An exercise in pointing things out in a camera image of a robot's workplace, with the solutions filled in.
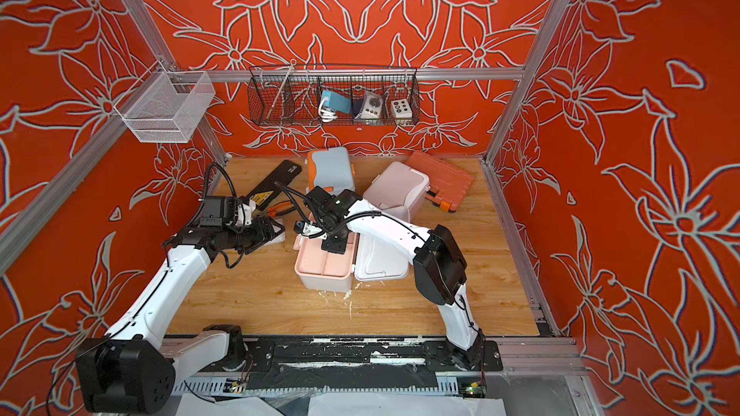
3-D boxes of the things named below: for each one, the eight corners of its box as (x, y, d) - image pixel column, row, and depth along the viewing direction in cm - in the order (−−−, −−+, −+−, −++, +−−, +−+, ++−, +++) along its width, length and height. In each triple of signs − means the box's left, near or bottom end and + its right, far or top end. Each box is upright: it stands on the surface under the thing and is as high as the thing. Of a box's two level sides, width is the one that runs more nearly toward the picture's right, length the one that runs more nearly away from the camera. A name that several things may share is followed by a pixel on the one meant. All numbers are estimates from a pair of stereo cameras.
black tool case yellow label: (244, 200, 108) (242, 196, 106) (286, 162, 121) (285, 158, 119) (260, 210, 105) (258, 206, 103) (302, 170, 118) (301, 166, 116)
